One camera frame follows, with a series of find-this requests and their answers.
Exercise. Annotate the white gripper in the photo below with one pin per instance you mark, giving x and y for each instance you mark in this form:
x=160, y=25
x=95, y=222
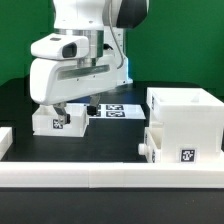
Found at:
x=56, y=82

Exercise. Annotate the white drawer tray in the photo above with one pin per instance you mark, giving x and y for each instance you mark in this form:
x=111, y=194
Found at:
x=151, y=147
x=45, y=121

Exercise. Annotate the white drawer cabinet box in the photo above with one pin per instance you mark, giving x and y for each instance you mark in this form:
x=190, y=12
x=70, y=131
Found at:
x=191, y=121

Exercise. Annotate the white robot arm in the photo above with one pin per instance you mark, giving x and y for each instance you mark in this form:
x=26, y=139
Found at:
x=90, y=18

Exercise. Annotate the white marker sheet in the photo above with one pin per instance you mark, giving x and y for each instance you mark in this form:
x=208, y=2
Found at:
x=119, y=111

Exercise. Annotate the white front fence rail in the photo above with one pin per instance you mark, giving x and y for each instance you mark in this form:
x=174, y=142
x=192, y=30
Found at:
x=110, y=175

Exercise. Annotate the white fence rail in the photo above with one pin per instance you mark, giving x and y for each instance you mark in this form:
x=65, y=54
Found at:
x=110, y=175
x=6, y=140

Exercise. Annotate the white left fence rail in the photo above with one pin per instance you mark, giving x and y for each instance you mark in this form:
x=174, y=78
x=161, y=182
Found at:
x=6, y=140

